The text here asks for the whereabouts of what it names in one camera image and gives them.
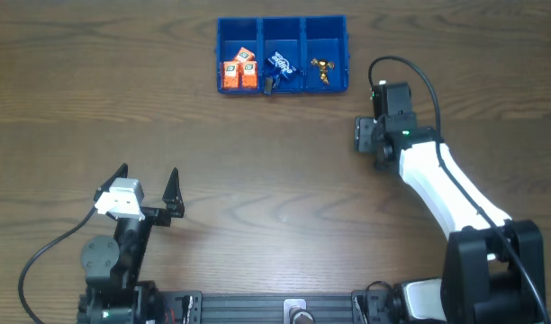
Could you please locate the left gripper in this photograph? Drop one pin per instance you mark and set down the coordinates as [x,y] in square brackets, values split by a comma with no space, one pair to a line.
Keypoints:
[158,216]

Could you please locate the orange candy box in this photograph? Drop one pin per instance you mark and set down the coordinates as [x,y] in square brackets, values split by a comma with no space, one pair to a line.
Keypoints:
[245,55]
[249,80]
[231,78]

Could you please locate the blue candy pack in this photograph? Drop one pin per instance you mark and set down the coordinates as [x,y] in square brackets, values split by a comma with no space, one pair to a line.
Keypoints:
[271,84]
[282,63]

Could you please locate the gold candy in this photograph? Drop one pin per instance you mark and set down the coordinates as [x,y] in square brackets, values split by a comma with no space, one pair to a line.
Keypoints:
[321,64]
[325,78]

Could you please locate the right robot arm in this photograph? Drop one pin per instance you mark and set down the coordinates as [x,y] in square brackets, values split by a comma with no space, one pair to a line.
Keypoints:
[437,180]

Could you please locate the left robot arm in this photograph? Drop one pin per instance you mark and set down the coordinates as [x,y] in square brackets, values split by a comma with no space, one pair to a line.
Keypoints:
[129,252]

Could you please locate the blue tray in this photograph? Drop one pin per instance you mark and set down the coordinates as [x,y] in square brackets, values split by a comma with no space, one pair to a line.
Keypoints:
[325,33]

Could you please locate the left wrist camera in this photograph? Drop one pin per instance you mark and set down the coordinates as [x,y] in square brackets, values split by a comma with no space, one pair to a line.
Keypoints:
[122,198]

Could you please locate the mounting rail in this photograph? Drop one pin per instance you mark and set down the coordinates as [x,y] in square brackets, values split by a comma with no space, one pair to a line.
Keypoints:
[248,308]

